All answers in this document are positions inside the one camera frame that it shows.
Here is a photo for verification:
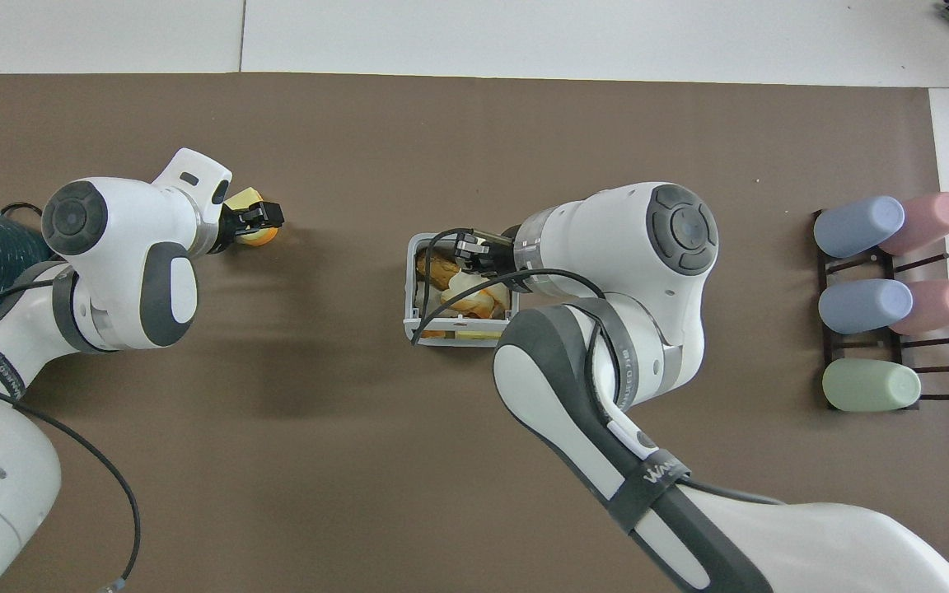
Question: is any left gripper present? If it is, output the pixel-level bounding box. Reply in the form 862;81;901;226
217;201;286;249

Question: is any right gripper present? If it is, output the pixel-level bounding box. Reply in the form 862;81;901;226
456;224;523;273

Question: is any yellow toy fruit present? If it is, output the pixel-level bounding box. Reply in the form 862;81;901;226
226;189;280;249

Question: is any grey plastic basket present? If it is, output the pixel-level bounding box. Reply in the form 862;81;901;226
404;233;521;348

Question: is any blue plastic cup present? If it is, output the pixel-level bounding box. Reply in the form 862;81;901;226
818;278;914;334
813;196;906;259

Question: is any black cup rack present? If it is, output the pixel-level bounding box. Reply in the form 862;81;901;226
811;209;949;411

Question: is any green plastic cup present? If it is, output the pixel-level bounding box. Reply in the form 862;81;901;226
822;358;922;413

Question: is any pink plastic cup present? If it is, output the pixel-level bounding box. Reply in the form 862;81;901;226
891;279;949;336
880;192;949;256

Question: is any black cable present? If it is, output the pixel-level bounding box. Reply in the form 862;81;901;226
410;228;785;506
0;202;143;593

